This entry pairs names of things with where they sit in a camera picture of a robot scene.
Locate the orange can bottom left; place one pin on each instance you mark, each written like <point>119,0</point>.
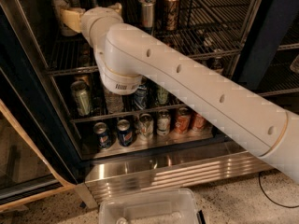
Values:
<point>182,120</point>

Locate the orange can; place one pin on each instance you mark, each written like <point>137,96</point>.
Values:
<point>182,120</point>
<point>198,122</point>

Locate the tall redbull can centre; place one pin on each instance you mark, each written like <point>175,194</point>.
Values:
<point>147,15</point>

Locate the white can bottom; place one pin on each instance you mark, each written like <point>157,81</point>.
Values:
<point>163,122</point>

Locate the green can middle left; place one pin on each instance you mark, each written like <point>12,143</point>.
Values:
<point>81,95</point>

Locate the white labelled juice bottle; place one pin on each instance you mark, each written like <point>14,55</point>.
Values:
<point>216,65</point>

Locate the blue pepsi can right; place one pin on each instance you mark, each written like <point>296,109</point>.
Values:
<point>125,134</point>

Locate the blue pepsi can left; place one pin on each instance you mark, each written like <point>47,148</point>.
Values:
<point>102,134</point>

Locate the brown gold tall can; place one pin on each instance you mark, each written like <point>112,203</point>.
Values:
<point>171,14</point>

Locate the top wire fridge shelf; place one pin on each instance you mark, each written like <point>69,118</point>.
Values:
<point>206,29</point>

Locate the open glass fridge door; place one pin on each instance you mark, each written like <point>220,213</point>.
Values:
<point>31,167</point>

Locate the gold can middle rear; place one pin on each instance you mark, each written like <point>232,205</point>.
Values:
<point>84,77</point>

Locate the blue pepsi can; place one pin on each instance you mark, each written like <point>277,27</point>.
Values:
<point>102,134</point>
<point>125,134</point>

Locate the wire fridge shelf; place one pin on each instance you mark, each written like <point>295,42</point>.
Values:
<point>125,114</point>
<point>206,29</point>

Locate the orange can bottom right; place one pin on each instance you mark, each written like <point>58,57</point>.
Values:
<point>198,122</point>

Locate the green can middle centre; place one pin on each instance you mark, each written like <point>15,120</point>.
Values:
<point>162,95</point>

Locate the stainless steel fridge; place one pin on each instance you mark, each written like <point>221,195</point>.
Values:
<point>269,43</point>

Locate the clear water bottle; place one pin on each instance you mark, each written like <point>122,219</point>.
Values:
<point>113,101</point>

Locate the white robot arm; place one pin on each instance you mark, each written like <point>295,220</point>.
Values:
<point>125,54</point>

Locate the blue white can middle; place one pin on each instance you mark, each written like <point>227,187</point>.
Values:
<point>141,95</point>

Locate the clear plastic bin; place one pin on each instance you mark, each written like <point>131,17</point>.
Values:
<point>177,206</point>

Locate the middle wire fridge shelf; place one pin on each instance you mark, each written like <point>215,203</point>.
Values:
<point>125,114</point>

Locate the white 7up can front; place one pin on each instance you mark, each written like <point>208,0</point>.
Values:
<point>58,7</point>

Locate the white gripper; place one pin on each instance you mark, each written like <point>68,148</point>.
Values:
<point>91,19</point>

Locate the silver green can bottom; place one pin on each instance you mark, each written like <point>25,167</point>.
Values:
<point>146,126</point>

